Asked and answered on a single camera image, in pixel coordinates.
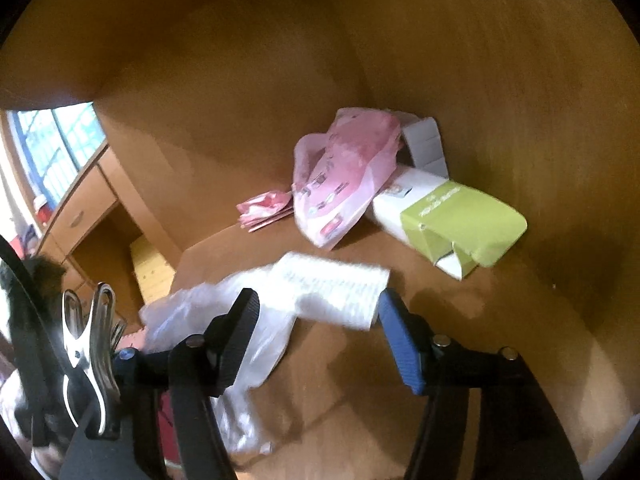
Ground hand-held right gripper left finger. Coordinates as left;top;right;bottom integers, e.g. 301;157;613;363
115;287;261;480

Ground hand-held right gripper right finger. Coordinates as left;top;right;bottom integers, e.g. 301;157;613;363
377;290;583;480

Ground clear plastic bag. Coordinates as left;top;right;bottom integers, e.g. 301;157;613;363
137;270;296;456

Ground white printed leaflet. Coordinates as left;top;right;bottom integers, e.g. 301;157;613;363
270;251;391;332

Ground metal spring clip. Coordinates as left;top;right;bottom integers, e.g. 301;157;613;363
61;282;123;437

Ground yellow patterned board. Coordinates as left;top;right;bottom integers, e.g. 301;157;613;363
129;236;177;306

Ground pink packets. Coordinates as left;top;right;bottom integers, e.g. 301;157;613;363
236;190;296;233

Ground green and white carton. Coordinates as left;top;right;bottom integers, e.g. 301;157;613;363
370;167;528;281

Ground pink printed plastic bag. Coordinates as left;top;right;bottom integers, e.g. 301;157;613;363
291;107;403;250

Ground wooden desk with drawers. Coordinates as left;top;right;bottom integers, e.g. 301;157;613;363
37;145;173;321

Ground white cardboard box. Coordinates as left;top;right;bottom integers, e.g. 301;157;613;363
397;114;448;173

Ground window with blue frame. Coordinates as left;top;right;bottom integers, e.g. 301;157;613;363
7;102;108;201

